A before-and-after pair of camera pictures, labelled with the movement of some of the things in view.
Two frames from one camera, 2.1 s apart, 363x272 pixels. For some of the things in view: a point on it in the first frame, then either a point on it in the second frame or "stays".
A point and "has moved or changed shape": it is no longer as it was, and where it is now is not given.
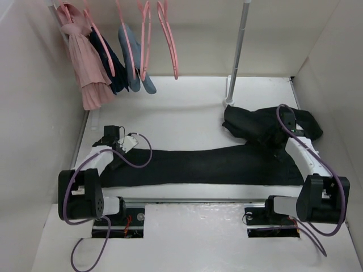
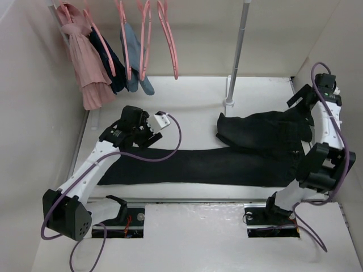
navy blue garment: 119,83 stays
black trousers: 262,159 has moved or changed shape
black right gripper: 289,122 -> 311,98
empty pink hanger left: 143,14 stays
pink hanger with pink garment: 68,16 stays
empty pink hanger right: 176,76 stays
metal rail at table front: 197,200 stays
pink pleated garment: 94,84 stays
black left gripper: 120,149 -> 147,140
